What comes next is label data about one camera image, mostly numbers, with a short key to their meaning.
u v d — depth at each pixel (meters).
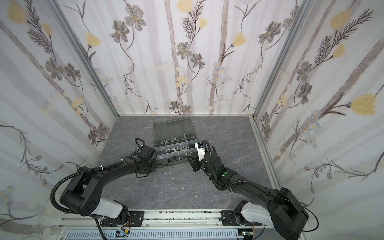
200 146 0.69
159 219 0.75
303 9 0.69
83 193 0.44
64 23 0.73
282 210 0.41
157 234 0.70
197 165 0.70
